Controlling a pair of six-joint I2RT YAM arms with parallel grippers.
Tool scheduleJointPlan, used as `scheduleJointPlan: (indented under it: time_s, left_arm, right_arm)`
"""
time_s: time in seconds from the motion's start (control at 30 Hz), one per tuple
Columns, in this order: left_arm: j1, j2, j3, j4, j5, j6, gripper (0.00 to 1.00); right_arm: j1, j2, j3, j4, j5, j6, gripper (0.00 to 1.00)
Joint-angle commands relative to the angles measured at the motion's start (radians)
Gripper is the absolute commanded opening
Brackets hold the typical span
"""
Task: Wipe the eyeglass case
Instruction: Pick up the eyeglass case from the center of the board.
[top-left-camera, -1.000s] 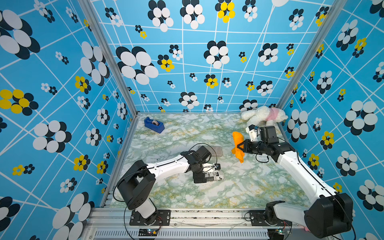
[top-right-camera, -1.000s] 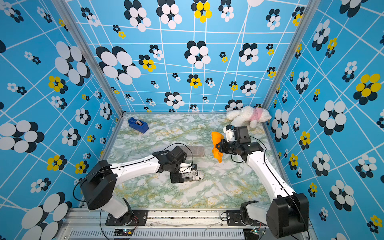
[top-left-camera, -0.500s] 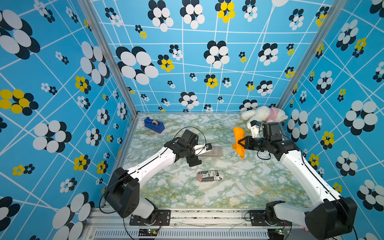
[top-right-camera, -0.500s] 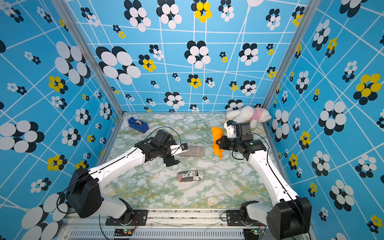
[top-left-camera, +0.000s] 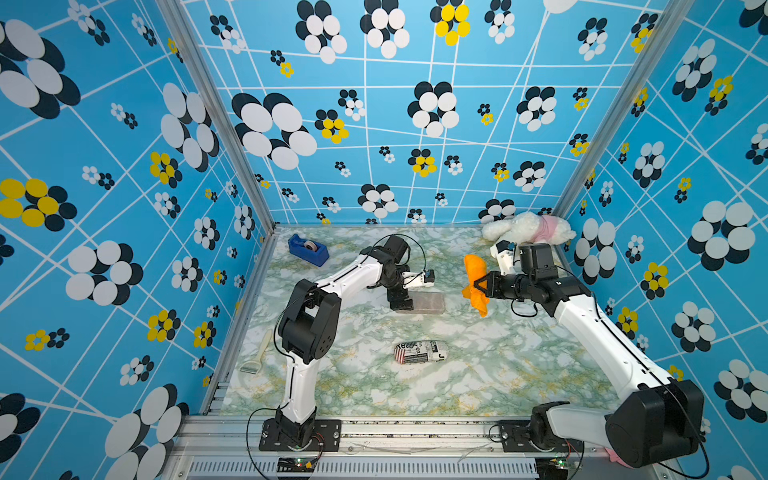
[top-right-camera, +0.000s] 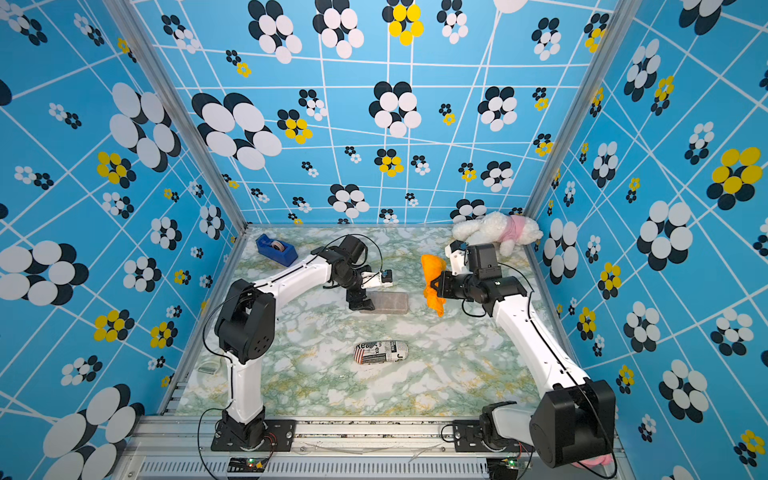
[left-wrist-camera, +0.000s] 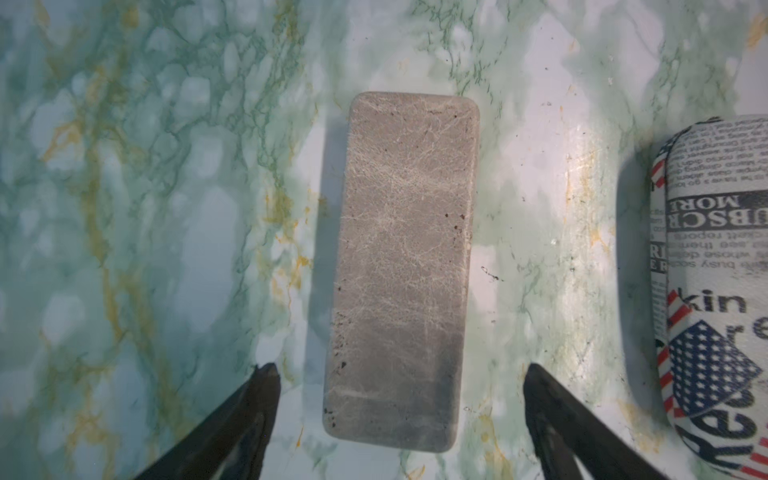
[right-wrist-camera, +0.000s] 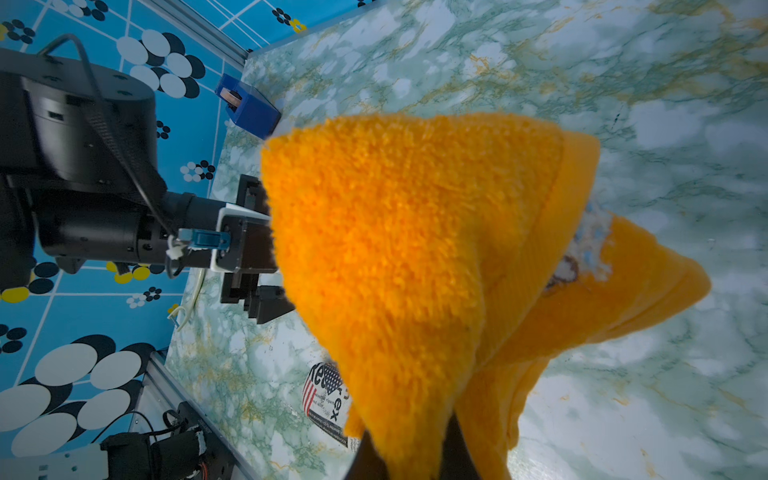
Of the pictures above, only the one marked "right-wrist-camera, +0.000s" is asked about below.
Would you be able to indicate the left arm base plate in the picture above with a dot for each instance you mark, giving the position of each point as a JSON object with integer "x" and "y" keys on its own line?
{"x": 188, "y": 448}

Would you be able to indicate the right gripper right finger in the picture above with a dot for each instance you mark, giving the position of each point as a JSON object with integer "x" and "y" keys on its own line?
{"x": 456, "y": 461}

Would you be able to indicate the orange microfiber cloth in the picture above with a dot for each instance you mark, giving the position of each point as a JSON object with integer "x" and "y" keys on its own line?
{"x": 444, "y": 262}

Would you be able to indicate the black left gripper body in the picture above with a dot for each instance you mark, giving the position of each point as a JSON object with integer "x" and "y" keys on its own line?
{"x": 263, "y": 302}

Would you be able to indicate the newspaper print eyeglass case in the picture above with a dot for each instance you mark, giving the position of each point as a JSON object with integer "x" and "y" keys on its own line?
{"x": 327, "y": 402}

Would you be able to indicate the aluminium front rail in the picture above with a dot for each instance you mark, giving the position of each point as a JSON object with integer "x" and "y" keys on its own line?
{"x": 160, "y": 393}

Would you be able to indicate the blue tape dispenser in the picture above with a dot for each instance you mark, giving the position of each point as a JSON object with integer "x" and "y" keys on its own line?
{"x": 247, "y": 107}

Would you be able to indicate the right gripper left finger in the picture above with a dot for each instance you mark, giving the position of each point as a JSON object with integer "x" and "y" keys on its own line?
{"x": 367, "y": 465}

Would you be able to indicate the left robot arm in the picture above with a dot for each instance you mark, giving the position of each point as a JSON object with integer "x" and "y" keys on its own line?
{"x": 79, "y": 179}

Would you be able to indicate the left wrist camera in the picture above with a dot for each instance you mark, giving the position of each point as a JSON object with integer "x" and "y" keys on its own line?
{"x": 240, "y": 242}

